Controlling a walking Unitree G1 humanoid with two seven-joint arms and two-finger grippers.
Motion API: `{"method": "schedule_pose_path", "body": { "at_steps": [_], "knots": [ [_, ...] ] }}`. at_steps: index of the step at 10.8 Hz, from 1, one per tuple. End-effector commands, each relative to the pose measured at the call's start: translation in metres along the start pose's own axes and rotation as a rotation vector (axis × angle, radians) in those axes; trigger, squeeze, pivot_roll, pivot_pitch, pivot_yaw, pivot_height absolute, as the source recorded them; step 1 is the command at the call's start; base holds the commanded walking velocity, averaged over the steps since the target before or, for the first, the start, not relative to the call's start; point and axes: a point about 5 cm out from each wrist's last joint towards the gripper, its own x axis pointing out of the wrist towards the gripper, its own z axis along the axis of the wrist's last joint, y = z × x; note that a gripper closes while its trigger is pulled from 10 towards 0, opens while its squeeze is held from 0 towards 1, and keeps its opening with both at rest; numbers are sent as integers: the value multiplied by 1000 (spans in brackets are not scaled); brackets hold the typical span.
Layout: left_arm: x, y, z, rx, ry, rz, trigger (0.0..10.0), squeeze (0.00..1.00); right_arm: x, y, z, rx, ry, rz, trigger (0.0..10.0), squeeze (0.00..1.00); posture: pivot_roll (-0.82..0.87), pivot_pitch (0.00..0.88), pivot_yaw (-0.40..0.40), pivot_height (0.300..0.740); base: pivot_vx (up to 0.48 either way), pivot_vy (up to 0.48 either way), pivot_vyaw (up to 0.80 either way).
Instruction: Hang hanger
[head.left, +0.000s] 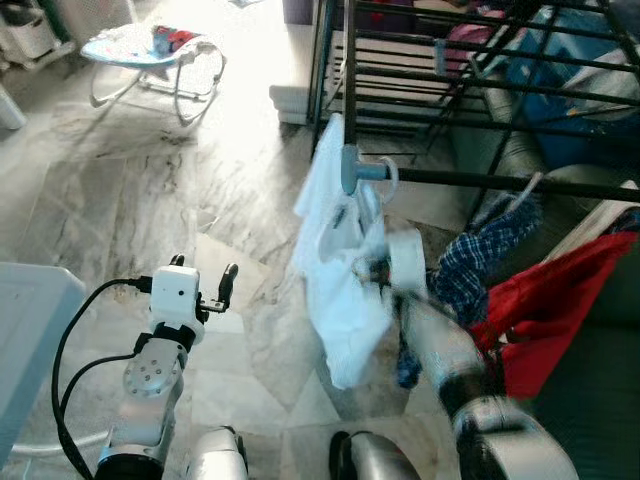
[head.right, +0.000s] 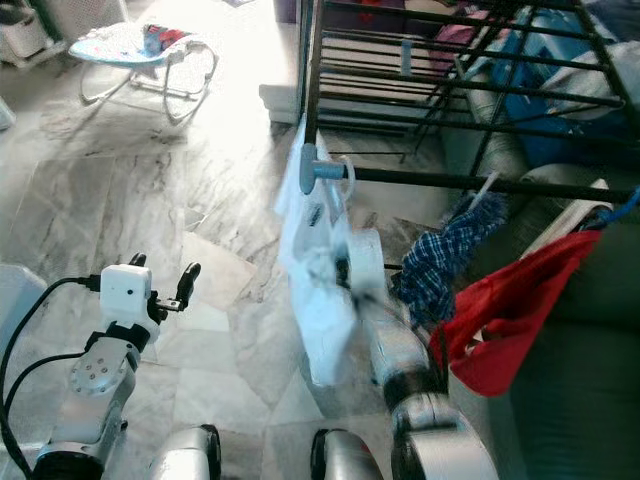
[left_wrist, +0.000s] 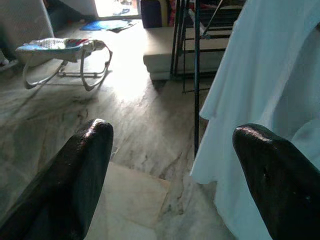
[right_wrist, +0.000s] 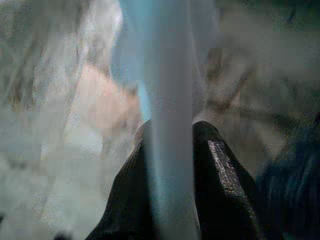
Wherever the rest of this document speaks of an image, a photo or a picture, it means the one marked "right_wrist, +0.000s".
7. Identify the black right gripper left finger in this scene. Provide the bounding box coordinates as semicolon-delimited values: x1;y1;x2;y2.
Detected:
84;121;153;240

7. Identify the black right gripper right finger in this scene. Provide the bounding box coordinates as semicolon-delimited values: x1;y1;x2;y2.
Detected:
191;120;259;240

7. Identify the pale pink plastic hanger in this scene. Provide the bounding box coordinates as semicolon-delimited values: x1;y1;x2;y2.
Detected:
139;0;201;240

